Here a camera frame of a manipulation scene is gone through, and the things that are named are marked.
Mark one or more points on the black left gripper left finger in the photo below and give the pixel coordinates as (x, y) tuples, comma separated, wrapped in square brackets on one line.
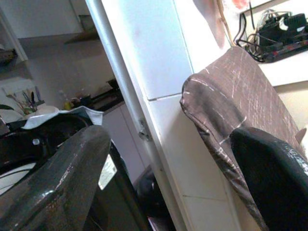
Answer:
[(55, 183)]

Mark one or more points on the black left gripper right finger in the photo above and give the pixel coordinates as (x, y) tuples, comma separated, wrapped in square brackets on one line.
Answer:
[(276, 183)]

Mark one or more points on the black top-load washing machine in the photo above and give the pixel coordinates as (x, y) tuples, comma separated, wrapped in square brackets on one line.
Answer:
[(43, 134)]

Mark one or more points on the washer label sticker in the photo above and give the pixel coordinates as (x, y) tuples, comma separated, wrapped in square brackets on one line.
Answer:
[(107, 172)]

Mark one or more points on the white cloth draped on washer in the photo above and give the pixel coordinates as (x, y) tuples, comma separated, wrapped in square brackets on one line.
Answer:
[(93, 115)]

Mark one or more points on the yellow bottle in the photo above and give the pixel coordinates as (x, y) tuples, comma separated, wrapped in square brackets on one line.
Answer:
[(67, 105)]

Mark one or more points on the white kitchen base cabinet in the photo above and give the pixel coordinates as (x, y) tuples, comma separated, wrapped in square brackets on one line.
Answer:
[(120, 134)]

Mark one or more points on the utensil holder with utensils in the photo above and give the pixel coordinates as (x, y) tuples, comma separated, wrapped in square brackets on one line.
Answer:
[(32, 103)]

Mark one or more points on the metal door latch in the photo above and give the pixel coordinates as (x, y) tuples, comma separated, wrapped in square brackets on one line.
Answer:
[(144, 131)]

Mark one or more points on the black tray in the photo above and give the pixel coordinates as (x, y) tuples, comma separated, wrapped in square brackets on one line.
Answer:
[(284, 51)]

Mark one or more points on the black electronic device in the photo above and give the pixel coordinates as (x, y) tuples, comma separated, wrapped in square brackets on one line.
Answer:
[(276, 31)]

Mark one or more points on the pink hanging cloth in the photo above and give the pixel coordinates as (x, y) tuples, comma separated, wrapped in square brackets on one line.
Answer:
[(217, 29)]

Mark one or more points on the white door frame post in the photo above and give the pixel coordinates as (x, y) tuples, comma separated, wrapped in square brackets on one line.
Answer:
[(124, 79)]

